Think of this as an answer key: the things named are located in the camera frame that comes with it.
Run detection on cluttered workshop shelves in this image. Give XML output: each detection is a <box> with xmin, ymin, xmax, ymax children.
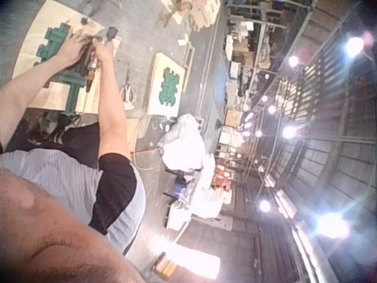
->
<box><xmin>216</xmin><ymin>0</ymin><xmax>313</xmax><ymax>166</ymax></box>

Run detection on heap of wooden offcuts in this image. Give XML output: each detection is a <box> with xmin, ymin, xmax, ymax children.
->
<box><xmin>160</xmin><ymin>0</ymin><xmax>226</xmax><ymax>32</ymax></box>

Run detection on white-handled scissors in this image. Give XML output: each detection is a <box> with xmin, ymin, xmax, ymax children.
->
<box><xmin>119</xmin><ymin>61</ymin><xmax>137</xmax><ymax>104</ymax></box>

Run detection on person's right hand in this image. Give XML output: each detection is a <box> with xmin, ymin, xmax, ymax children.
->
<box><xmin>92</xmin><ymin>39</ymin><xmax>116</xmax><ymax>65</ymax></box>

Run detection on black handheld power tool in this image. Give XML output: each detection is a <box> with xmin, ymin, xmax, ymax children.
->
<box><xmin>83</xmin><ymin>25</ymin><xmax>120</xmax><ymax>90</ymax></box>

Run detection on wooden frame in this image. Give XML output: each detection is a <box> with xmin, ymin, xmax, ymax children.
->
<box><xmin>182</xmin><ymin>42</ymin><xmax>196</xmax><ymax>69</ymax></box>

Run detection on person's legs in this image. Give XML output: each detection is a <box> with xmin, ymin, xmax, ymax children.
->
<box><xmin>5</xmin><ymin>111</ymin><xmax>101</xmax><ymax>170</ymax></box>

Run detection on blue stool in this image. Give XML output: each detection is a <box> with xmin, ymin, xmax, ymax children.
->
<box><xmin>164</xmin><ymin>173</ymin><xmax>192</xmax><ymax>207</ymax></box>

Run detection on white power cable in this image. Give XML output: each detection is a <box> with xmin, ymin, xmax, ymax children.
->
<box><xmin>129</xmin><ymin>113</ymin><xmax>161</xmax><ymax>172</ymax></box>

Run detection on small light wooden board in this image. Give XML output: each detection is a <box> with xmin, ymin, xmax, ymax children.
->
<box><xmin>146</xmin><ymin>52</ymin><xmax>187</xmax><ymax>117</ymax></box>

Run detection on row of ceiling lamps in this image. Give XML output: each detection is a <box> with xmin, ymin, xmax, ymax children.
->
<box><xmin>253</xmin><ymin>35</ymin><xmax>366</xmax><ymax>239</ymax></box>

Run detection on white plastic bag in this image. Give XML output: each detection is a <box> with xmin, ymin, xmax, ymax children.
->
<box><xmin>157</xmin><ymin>114</ymin><xmax>217</xmax><ymax>183</ymax></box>

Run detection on person's left hand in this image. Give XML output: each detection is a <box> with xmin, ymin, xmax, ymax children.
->
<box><xmin>56</xmin><ymin>32</ymin><xmax>92</xmax><ymax>67</ymax></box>

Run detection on small green carved wooden piece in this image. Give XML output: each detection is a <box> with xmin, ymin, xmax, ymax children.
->
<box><xmin>157</xmin><ymin>70</ymin><xmax>184</xmax><ymax>107</ymax></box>

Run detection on large light wooden board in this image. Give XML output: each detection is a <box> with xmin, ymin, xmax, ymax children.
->
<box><xmin>11</xmin><ymin>0</ymin><xmax>123</xmax><ymax>114</ymax></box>

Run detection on large green carved wooden piece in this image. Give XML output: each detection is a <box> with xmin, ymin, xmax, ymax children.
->
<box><xmin>35</xmin><ymin>22</ymin><xmax>92</xmax><ymax>116</ymax></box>

